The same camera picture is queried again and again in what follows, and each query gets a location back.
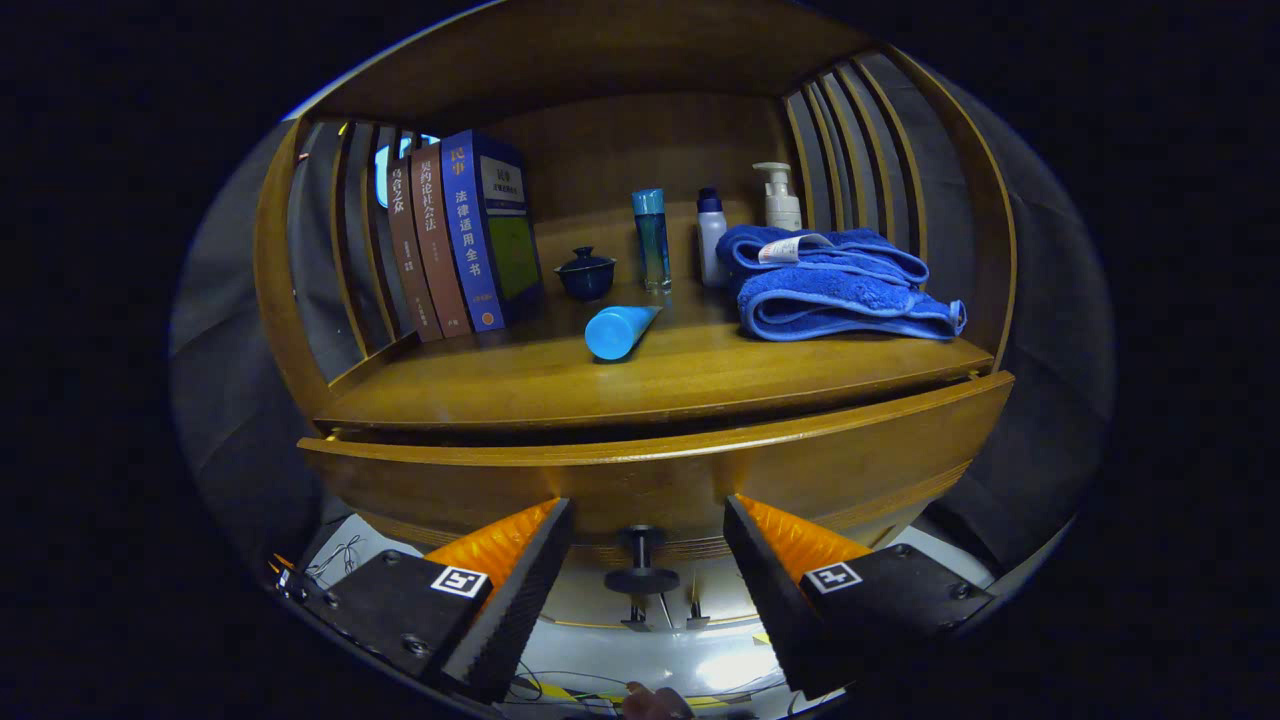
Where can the tall blue glass bottle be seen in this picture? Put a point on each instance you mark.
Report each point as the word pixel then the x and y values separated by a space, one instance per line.
pixel 652 245

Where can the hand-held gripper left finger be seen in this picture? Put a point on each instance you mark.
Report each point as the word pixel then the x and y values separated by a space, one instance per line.
pixel 515 610

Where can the reddish brown book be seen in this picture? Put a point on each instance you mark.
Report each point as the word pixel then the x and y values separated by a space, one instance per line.
pixel 438 250

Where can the blue lidded teacup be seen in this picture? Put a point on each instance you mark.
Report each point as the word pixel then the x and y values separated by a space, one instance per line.
pixel 585 275

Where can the wooden drawer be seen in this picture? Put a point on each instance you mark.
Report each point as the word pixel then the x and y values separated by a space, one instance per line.
pixel 650 480

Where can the folded blue towel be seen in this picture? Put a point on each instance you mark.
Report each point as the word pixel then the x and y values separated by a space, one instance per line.
pixel 830 295

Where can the wooden cabinet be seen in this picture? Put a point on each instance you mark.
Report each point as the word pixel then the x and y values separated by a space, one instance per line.
pixel 640 150

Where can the wooden countertop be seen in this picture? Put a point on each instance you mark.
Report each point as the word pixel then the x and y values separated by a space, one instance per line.
pixel 640 380

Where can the thick blue book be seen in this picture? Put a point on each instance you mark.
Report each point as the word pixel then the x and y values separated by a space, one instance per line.
pixel 490 230

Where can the white bottle with blue cap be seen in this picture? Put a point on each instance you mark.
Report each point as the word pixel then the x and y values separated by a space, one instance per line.
pixel 711 245

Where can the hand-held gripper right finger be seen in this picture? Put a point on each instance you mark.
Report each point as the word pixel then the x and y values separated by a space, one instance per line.
pixel 775 610

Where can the blue squeeze tube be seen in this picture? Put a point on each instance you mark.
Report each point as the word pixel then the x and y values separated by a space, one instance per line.
pixel 615 332

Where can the dark brown book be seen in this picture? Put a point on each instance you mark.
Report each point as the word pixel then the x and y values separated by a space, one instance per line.
pixel 410 260

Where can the white pump bottle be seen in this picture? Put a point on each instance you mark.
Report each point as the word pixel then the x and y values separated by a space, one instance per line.
pixel 782 205

